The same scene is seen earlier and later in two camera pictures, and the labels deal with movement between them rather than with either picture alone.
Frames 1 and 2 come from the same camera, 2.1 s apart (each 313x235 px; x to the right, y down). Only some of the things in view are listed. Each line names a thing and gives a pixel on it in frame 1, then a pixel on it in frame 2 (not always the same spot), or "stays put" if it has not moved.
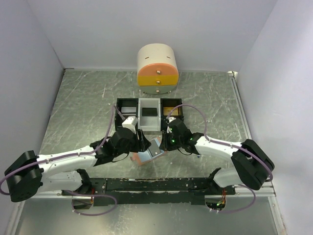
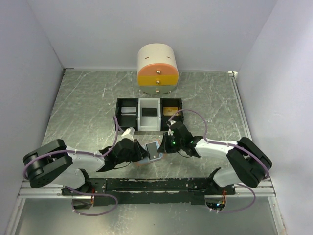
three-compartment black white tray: (152, 114) stays put
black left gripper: (142, 145) to (141, 152)
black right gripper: (165, 143) stays put
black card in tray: (149, 112) stays put
